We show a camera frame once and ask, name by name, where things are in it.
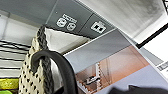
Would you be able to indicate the long grey wall band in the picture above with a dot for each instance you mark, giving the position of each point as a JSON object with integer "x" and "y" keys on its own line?
{"x": 33, "y": 10}

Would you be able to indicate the white box with grey print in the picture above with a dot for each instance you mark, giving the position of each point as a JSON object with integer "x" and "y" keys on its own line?
{"x": 116, "y": 63}

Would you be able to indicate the lime green lidded container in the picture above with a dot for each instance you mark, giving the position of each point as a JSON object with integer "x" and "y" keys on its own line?
{"x": 7, "y": 84}

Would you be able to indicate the square white wall outlet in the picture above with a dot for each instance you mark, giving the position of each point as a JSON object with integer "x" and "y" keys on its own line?
{"x": 98, "y": 26}

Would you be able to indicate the round white wall socket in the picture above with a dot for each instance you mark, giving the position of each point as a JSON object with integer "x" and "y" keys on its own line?
{"x": 66, "y": 22}

